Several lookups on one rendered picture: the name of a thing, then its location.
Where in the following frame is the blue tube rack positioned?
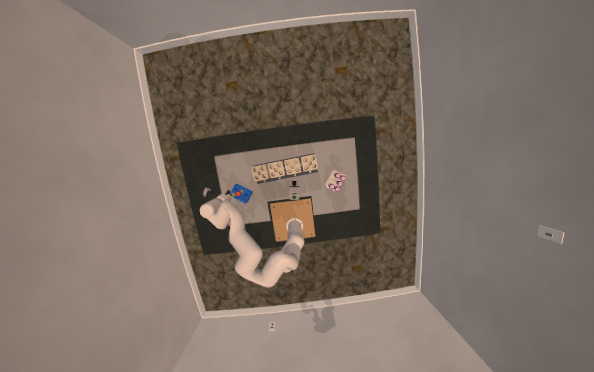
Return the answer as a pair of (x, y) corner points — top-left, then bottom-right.
(231, 184), (253, 204)

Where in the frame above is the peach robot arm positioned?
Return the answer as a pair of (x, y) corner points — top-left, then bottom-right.
(200, 187), (304, 287)

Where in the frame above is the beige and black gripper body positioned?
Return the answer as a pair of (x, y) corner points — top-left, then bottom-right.
(217, 192), (231, 202)

